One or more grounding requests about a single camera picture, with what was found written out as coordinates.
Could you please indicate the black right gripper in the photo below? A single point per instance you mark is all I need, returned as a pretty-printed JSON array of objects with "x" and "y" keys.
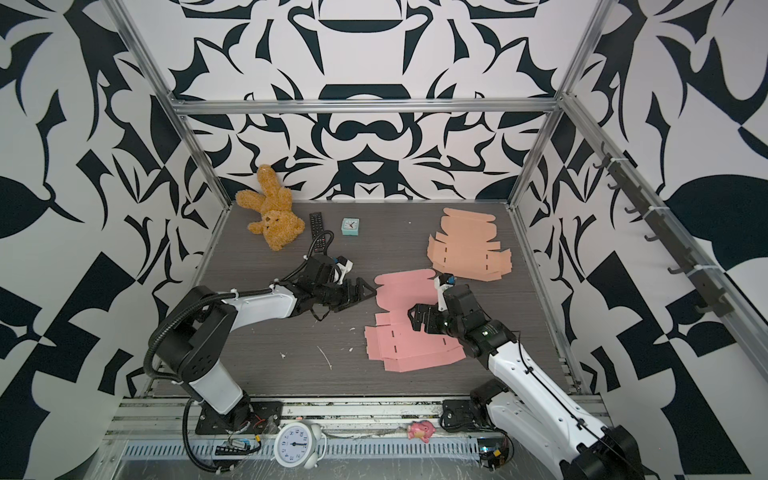
[{"x": 432, "y": 311}]

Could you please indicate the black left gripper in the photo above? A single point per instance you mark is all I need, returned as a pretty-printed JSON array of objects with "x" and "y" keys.
[{"x": 356, "y": 298}]

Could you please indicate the pink cardboard box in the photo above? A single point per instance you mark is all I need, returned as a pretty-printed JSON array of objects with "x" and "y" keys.
[{"x": 392, "y": 340}]

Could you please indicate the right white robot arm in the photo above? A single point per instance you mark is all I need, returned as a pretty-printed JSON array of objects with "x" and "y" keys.
[{"x": 522, "y": 401}]

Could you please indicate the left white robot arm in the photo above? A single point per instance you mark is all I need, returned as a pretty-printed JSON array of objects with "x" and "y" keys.
[{"x": 186, "y": 346}]

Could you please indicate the flat orange cardboard box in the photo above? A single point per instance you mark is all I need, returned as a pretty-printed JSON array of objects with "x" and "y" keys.
[{"x": 466, "y": 247}]

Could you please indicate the small teal alarm clock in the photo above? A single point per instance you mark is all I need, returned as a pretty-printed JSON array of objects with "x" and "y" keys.
[{"x": 350, "y": 226}]

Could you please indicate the black remote control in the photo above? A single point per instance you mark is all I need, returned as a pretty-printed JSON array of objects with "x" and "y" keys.
[{"x": 317, "y": 227}]

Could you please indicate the brown plush bunny toy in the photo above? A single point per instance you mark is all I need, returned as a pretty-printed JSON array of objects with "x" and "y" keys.
[{"x": 279, "y": 225}]

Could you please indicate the small pink toy figure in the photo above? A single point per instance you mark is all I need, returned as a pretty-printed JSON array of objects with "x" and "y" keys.
[{"x": 421, "y": 430}]

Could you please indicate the white round alarm clock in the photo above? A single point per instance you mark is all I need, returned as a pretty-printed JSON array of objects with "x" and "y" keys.
[{"x": 300, "y": 444}]

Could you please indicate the right green circuit board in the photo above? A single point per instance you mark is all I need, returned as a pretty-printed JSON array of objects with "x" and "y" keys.
[{"x": 494, "y": 451}]

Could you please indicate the green circuit board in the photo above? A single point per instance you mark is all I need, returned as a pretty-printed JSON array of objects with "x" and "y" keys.
[
  {"x": 494, "y": 451},
  {"x": 239, "y": 447}
]

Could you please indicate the left green circuit board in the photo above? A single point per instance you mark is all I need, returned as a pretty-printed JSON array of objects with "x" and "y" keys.
[{"x": 239, "y": 447}]

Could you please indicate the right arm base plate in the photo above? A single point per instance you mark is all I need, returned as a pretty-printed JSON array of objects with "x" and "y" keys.
[{"x": 468, "y": 415}]

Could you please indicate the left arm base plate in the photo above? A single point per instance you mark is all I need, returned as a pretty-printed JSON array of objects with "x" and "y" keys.
[{"x": 260, "y": 417}]

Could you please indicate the white slotted cable duct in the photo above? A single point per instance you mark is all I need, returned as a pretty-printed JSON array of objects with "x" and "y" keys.
[{"x": 345, "y": 449}]

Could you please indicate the black wall hook rail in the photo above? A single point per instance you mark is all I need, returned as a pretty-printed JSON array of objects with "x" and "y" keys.
[{"x": 718, "y": 293}]

